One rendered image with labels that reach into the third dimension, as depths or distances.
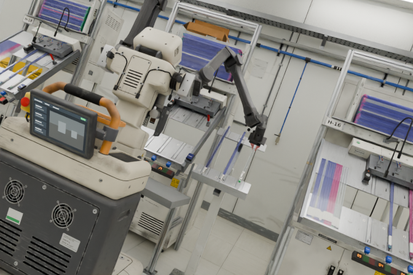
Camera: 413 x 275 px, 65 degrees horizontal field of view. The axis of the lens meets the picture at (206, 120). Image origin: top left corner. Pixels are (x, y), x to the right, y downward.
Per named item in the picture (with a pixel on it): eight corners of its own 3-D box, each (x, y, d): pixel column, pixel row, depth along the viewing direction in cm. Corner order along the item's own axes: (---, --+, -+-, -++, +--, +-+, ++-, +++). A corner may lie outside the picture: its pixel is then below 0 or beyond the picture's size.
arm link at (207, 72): (217, 50, 198) (229, 40, 192) (230, 67, 201) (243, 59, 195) (186, 79, 163) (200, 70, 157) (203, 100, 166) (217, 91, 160)
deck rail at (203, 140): (183, 172, 210) (184, 166, 205) (180, 172, 210) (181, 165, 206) (225, 112, 260) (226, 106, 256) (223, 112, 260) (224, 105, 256)
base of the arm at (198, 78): (177, 73, 152) (200, 81, 150) (185, 67, 159) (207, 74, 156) (176, 89, 157) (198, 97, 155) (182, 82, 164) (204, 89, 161)
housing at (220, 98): (221, 115, 258) (223, 101, 249) (168, 96, 271) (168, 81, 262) (225, 110, 264) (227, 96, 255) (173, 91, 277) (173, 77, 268)
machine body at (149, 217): (163, 256, 236) (193, 177, 236) (86, 216, 255) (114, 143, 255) (190, 234, 299) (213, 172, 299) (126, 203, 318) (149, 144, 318)
